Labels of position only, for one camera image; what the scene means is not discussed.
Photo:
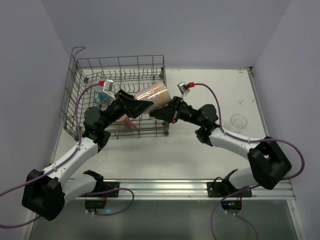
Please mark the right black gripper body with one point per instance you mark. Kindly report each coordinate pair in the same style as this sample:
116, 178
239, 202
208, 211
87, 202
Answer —
175, 109

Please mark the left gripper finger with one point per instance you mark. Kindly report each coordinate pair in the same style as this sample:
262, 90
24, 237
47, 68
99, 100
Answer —
121, 94
134, 108

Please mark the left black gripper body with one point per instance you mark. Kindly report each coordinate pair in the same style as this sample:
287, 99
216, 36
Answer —
122, 100

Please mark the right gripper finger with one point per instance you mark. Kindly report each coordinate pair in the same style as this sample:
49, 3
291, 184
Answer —
167, 113
176, 101

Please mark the pale pink mug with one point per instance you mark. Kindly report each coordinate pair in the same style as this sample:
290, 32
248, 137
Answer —
156, 93

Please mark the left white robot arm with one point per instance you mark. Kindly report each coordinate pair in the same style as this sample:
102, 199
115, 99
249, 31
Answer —
47, 191

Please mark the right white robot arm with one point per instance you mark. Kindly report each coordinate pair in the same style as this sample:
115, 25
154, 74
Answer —
268, 164

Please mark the salmon pink mug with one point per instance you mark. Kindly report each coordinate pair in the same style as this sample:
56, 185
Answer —
124, 123

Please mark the blue printed cup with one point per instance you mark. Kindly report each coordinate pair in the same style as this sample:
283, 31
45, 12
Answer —
99, 96

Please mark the grey wire dish rack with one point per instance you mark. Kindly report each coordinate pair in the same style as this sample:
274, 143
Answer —
129, 73

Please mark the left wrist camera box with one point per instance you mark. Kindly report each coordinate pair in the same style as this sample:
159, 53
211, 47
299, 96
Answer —
108, 87

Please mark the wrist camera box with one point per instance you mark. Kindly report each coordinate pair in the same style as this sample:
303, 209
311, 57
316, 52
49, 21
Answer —
183, 88
108, 87

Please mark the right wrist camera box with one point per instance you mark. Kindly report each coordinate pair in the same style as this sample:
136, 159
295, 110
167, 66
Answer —
183, 88

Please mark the aluminium mounting rail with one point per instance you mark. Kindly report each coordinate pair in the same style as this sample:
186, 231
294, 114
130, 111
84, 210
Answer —
195, 189

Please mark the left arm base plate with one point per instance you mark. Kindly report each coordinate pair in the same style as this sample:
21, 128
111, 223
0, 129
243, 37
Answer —
99, 201

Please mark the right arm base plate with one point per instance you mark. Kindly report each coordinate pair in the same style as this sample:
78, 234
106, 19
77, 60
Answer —
220, 188

